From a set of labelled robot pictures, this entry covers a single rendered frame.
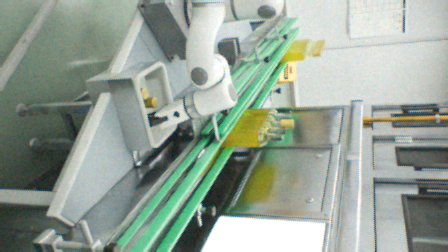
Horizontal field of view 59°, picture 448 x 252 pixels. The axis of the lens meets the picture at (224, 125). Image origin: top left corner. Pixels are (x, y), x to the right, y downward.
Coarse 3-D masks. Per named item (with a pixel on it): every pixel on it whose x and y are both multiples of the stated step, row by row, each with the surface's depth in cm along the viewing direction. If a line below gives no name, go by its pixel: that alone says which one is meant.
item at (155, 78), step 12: (144, 72) 109; (156, 72) 121; (144, 84) 122; (156, 84) 122; (168, 84) 122; (156, 96) 124; (168, 96) 123; (144, 108) 109; (156, 108) 126; (144, 120) 110; (156, 132) 122; (168, 132) 122; (156, 144) 114
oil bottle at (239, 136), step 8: (240, 128) 139; (248, 128) 138; (256, 128) 137; (264, 128) 136; (232, 136) 137; (240, 136) 136; (248, 136) 135; (256, 136) 134; (264, 136) 134; (224, 144) 139; (232, 144) 138; (240, 144) 137; (248, 144) 136; (256, 144) 135; (264, 144) 135
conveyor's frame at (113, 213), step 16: (256, 32) 237; (272, 32) 237; (240, 64) 178; (176, 96) 145; (176, 144) 128; (192, 144) 128; (160, 160) 119; (176, 160) 118; (128, 176) 113; (144, 176) 112; (160, 176) 110; (112, 192) 106; (128, 192) 105; (144, 192) 103; (96, 208) 100; (112, 208) 99; (128, 208) 97; (96, 224) 93; (112, 224) 92; (128, 224) 94; (64, 240) 89; (80, 240) 88; (112, 240) 88
